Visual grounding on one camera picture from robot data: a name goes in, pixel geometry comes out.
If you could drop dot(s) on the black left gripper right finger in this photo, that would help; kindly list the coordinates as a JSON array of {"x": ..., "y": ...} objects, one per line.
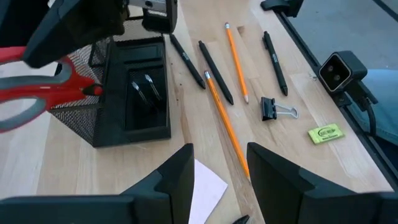
[{"x": 295, "y": 202}]

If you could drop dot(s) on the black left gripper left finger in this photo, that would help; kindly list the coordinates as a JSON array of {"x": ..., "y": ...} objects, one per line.
[{"x": 161, "y": 199}]

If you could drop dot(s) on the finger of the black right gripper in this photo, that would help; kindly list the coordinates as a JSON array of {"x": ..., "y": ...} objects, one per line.
[
  {"x": 77, "y": 25},
  {"x": 160, "y": 23}
]

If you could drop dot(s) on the pink sticky note pad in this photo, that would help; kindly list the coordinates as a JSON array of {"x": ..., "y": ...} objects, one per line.
[{"x": 206, "y": 193}]

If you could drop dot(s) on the black pen with grey print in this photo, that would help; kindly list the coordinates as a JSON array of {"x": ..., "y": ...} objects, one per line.
[
  {"x": 275, "y": 62},
  {"x": 188, "y": 62}
]

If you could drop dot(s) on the plain black pen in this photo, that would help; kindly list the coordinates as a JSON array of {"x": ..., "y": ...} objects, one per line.
[
  {"x": 216, "y": 73},
  {"x": 242, "y": 220}
]

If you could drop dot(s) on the yellow-green eraser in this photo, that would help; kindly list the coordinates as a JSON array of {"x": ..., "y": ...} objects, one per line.
[{"x": 325, "y": 133}]

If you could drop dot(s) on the orange pencil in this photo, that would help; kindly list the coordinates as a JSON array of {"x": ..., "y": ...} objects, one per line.
[
  {"x": 237, "y": 62},
  {"x": 224, "y": 115}
]

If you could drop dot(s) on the black mesh desk organizer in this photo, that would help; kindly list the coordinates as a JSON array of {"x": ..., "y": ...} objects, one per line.
[{"x": 118, "y": 133}]

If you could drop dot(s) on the black table edge clamp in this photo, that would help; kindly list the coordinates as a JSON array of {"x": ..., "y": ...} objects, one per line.
[{"x": 280, "y": 4}]

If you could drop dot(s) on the black table-level camera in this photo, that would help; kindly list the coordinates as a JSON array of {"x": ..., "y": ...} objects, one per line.
[{"x": 342, "y": 70}]

